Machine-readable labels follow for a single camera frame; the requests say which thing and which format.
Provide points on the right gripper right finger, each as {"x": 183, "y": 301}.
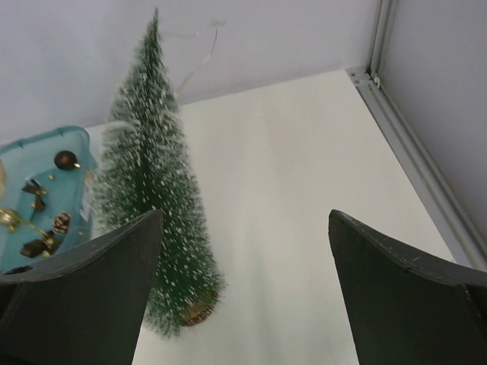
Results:
{"x": 406, "y": 306}

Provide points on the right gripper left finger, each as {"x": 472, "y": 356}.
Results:
{"x": 84, "y": 305}

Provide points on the small green christmas tree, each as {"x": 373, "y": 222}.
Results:
{"x": 144, "y": 166}

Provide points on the brown ribbon pile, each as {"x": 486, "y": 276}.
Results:
{"x": 46, "y": 246}

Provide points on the pine cone ornament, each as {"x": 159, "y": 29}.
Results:
{"x": 61, "y": 223}

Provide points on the small gold bauble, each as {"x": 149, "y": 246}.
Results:
{"x": 9, "y": 218}

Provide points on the brown ribbon bow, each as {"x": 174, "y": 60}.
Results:
{"x": 34, "y": 188}

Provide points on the blue plastic tray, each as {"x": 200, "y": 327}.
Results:
{"x": 69, "y": 191}

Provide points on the dark brown bauble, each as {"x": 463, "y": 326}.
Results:
{"x": 66, "y": 160}

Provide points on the right aluminium frame post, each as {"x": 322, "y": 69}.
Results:
{"x": 373, "y": 81}

